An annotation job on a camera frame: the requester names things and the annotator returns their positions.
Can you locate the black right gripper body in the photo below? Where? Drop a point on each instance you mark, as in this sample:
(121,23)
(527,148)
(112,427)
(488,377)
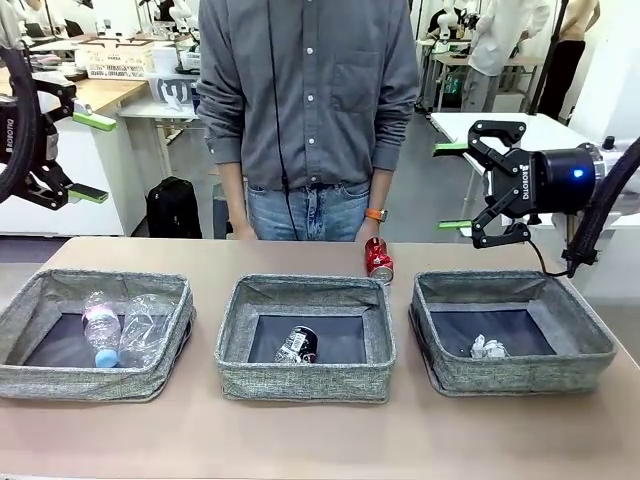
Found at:
(550,180)

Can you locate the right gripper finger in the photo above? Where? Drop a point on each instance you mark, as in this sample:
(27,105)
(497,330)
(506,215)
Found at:
(452,225)
(450,147)

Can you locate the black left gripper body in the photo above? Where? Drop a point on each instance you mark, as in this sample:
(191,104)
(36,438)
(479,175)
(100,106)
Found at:
(12,135)

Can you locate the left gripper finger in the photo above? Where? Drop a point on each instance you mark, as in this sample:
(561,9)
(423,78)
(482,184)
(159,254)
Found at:
(87,195)
(92,120)

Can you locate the white paper ball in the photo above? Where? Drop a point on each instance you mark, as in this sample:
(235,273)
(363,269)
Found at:
(487,347)

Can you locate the plastic bottle with blue cap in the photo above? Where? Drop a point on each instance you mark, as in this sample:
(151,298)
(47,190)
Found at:
(102,330)

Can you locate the crushed clear plastic bottle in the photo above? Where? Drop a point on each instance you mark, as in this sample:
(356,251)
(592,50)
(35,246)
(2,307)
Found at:
(142,330)

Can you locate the crushed black drink can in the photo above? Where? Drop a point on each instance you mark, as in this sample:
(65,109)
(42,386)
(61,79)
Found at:
(297,345)

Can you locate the person's right forearm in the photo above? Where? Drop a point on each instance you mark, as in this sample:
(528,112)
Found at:
(234,192)

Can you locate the person's left forearm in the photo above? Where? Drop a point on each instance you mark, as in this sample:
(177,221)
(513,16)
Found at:
(382,187)

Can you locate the person's left hand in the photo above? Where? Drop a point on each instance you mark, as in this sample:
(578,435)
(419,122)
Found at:
(372,232)

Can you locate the person's right hand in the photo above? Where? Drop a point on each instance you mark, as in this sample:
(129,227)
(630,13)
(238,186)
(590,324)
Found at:
(244,231)

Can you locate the large white table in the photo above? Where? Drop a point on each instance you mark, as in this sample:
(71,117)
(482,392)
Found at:
(450,125)

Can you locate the white slatted plastic crate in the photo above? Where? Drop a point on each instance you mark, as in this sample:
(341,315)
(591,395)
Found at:
(117,62)

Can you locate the narrow white table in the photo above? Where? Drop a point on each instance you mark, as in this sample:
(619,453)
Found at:
(160,112)

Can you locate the background desk with green items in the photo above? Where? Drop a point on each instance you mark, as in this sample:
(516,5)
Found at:
(450,75)

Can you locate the orange wrist band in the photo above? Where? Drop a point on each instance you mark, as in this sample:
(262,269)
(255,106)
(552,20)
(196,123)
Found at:
(376,214)

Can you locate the crushed red drink can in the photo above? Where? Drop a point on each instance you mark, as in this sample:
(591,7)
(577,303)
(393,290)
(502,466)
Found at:
(379,260)

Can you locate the black backpack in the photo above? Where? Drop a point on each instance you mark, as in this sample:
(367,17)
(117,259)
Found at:
(172,210)

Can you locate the white cylindrical container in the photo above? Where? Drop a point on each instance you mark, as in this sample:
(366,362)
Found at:
(163,60)

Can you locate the dark blue drink can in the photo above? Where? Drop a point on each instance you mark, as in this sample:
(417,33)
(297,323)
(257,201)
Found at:
(195,100)

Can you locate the background person in black trousers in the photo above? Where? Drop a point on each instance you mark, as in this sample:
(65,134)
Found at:
(570,70)

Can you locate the background person in white shirt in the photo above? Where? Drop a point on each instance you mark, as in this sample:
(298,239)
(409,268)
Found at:
(500,40)

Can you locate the black tripod pole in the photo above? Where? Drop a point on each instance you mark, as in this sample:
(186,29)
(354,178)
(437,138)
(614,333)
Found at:
(547,55)

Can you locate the background white robot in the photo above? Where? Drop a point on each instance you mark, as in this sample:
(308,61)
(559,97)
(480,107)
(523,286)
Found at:
(447,20)

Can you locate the grey plastic stool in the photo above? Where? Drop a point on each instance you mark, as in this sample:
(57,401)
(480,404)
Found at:
(221,210)

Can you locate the person in grey shirt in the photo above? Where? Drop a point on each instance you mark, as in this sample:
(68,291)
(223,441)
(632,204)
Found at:
(310,100)

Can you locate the grey fabric basket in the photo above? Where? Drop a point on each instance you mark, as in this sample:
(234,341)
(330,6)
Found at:
(300,382)
(75,382)
(525,375)

